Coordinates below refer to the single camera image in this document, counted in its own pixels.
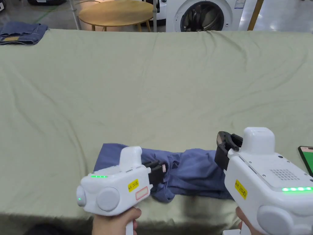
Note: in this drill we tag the folded blue jeans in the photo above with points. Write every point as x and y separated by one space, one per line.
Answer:
22 33

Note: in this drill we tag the white washing machine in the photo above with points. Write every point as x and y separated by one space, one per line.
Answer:
203 14

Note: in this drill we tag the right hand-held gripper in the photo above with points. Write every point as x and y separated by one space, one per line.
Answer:
264 176

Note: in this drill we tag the wooden post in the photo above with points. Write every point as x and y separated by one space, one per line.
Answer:
255 14

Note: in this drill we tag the person's left hand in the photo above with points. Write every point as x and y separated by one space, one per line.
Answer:
110 225

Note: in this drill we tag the person's right hand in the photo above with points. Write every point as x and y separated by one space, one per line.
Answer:
240 216

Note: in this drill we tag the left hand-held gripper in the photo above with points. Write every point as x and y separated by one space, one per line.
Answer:
115 188

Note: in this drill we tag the blue shirt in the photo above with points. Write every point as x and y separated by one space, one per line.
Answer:
193 171

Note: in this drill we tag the bed with pale green sheet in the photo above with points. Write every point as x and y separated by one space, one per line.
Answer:
137 93

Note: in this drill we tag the black smartphone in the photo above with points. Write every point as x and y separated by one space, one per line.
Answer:
307 160

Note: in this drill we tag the grey metal pole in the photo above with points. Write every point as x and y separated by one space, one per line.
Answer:
74 13

